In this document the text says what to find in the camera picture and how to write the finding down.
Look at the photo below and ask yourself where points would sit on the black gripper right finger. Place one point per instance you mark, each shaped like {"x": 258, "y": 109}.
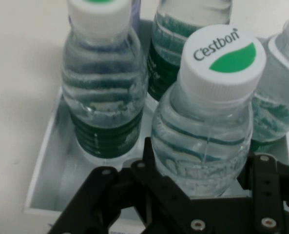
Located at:
{"x": 271, "y": 195}

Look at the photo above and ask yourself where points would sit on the white and blue cardboard box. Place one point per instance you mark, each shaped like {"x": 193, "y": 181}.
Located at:
{"x": 49, "y": 175}

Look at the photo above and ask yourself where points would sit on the water bottle green label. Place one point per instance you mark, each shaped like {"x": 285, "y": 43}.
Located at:
{"x": 102, "y": 97}
{"x": 280, "y": 97}
{"x": 173, "y": 31}
{"x": 207, "y": 146}

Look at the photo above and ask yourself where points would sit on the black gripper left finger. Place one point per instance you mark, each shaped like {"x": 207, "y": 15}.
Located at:
{"x": 124, "y": 195}

